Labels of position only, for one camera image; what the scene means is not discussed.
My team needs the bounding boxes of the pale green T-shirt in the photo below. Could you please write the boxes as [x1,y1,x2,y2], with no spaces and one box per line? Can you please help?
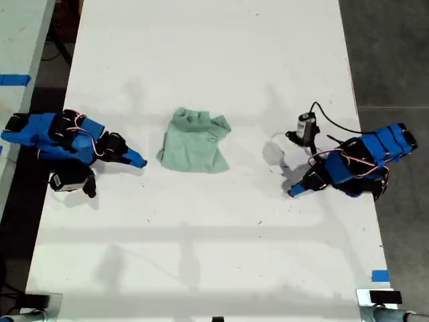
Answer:
[156,107,233,174]

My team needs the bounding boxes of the short blue tape strip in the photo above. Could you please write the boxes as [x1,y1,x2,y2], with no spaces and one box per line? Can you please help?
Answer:
[371,269,391,283]

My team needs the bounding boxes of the long blue tape strip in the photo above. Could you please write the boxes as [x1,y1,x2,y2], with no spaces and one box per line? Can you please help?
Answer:
[0,74,32,87]

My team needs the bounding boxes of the white side table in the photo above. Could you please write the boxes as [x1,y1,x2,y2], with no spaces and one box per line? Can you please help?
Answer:
[0,0,57,211]

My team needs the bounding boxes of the small black box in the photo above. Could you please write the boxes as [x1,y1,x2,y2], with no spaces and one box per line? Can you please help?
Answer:
[369,290,404,305]
[24,292,52,309]

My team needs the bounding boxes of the grey metal tube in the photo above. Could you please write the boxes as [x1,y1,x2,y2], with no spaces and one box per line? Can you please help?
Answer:
[359,304,429,322]
[0,309,58,322]

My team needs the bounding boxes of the red white servo wire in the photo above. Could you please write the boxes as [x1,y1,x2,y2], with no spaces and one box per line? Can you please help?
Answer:
[65,112,105,157]
[307,148,390,184]

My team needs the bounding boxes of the black camera stalk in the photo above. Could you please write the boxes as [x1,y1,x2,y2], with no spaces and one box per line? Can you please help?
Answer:
[82,169,99,199]
[285,126,322,157]

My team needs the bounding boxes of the grey camera box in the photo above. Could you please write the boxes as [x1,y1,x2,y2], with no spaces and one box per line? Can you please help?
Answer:
[48,169,87,193]
[297,113,318,138]

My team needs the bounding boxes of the black camera cable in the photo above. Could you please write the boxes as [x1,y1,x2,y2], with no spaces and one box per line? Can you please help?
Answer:
[309,101,363,135]

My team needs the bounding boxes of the thin black floor cable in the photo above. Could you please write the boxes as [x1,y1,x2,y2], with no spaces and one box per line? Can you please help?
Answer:
[42,28,75,66]

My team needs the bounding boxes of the metal corner bracket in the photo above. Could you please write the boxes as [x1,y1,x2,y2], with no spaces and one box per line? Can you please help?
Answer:
[19,292,64,315]
[355,288,400,312]

